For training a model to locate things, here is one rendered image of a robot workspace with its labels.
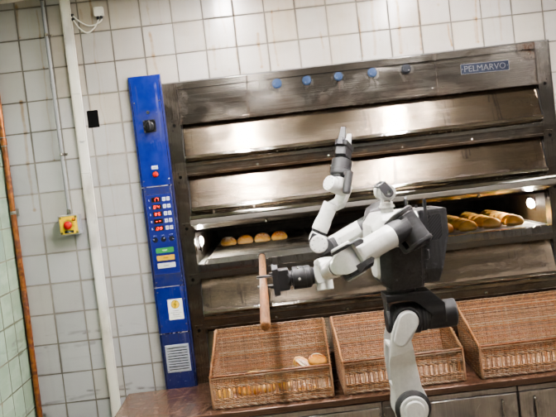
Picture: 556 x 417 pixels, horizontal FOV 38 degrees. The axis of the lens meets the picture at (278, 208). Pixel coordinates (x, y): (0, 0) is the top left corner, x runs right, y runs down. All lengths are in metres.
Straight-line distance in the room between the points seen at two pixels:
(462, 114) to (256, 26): 1.12
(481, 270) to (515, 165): 0.56
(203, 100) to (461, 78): 1.30
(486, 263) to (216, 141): 1.50
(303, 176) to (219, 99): 0.57
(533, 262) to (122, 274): 2.07
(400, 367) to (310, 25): 1.78
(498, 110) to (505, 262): 0.77
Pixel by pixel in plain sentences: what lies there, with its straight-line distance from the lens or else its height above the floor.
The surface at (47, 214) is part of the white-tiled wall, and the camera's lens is 4.22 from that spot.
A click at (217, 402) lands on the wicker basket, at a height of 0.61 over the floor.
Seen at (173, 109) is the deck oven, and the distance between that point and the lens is 4.10.
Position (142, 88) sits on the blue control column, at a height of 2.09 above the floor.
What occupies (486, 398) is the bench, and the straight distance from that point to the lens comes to 3.78.
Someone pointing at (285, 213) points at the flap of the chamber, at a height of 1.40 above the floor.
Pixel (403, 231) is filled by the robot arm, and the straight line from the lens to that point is 2.97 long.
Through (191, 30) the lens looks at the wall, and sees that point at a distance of 4.13.
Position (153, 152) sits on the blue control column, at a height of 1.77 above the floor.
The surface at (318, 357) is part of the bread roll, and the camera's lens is 4.01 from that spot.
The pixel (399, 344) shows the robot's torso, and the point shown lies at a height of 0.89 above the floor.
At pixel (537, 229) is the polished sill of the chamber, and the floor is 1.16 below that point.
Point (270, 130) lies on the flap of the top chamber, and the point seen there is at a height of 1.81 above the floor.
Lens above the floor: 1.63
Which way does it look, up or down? 3 degrees down
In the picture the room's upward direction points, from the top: 7 degrees counter-clockwise
